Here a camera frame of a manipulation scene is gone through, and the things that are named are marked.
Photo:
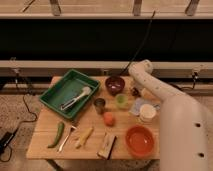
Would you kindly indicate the orange bowl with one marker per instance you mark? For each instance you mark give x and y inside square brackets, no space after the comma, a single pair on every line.
[139,141]

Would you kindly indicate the light blue cloth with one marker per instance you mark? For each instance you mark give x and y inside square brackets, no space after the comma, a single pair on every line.
[135,108]

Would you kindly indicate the black power adapter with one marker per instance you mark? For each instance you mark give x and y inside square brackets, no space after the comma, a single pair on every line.
[4,140]

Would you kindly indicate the dark red grapes bunch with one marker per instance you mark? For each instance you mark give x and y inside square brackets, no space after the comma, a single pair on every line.
[135,92]

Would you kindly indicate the small metal cup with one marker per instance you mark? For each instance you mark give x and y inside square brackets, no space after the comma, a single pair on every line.
[99,104]

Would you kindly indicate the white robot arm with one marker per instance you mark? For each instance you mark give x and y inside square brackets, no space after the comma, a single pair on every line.
[185,123]

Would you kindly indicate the orange fruit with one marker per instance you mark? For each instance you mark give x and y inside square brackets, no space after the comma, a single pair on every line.
[109,119]

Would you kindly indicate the wooden folding table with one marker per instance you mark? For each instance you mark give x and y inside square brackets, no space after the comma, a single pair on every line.
[46,129]

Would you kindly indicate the green chili pepper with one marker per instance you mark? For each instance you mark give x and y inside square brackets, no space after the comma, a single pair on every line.
[58,136]

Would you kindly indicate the purple bowl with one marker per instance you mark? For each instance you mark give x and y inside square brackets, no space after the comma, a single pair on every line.
[114,85]

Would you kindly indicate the green plastic tray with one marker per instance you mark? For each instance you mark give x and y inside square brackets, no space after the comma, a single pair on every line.
[66,88]

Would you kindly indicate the metal peeler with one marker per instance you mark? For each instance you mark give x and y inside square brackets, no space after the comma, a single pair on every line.
[72,128]

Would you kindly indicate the white round container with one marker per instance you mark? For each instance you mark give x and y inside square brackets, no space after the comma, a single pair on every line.
[147,112]

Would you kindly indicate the green plastic cup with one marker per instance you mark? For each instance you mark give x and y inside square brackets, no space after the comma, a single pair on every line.
[121,101]

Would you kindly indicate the wooden block brush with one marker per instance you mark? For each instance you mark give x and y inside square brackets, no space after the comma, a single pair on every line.
[106,146]

